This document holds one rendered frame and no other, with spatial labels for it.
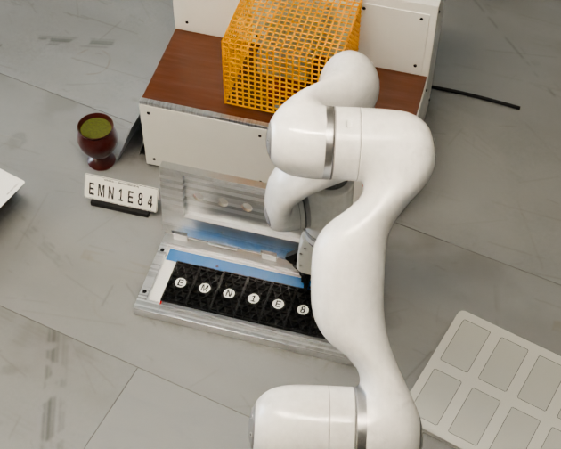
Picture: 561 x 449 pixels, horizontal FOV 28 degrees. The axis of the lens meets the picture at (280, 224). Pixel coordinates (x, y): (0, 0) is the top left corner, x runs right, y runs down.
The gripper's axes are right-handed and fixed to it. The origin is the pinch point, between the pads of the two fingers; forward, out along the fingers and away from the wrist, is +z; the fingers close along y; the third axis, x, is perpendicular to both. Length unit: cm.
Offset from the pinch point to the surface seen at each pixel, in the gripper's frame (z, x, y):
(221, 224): -5.0, 4.8, -22.1
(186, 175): -16.4, 5.8, -28.8
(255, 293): 1.0, -5.3, -12.3
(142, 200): 1.2, 10.8, -41.0
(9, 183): -5, 3, -66
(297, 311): 1.0, -7.1, -3.3
